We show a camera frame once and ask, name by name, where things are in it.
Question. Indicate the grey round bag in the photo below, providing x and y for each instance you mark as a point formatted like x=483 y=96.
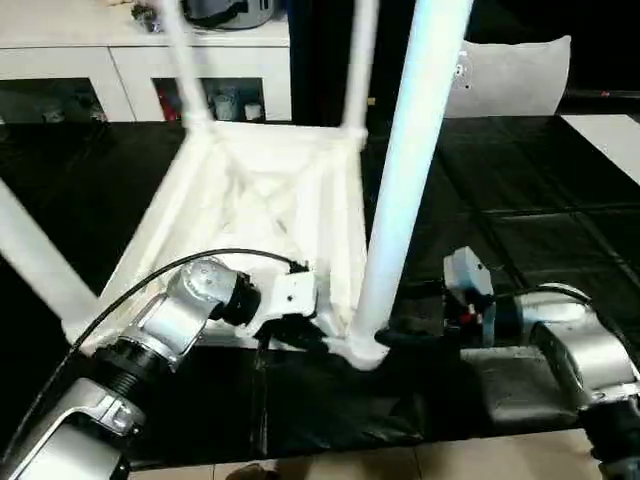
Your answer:
x=235 y=12

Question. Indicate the white plastic table leg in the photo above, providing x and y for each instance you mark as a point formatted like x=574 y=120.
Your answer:
x=415 y=150
x=40 y=250
x=360 y=65
x=187 y=65

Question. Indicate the grey cushion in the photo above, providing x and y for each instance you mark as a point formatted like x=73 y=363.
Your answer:
x=520 y=80

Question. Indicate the white flat board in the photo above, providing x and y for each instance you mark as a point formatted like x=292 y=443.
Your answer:
x=607 y=145

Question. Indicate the thin black metal rail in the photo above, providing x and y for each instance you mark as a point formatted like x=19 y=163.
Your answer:
x=602 y=94

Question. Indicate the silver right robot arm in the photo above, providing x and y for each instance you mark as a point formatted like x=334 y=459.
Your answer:
x=585 y=345

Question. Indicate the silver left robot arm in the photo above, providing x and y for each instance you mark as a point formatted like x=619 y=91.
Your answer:
x=150 y=330

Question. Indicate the dark clutter pile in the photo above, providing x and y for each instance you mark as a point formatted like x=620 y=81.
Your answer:
x=147 y=17

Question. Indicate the white plastic table top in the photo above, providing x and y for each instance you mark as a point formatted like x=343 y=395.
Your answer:
x=275 y=200

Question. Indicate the white cabinet with glass doors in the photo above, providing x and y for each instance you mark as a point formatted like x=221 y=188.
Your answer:
x=75 y=65

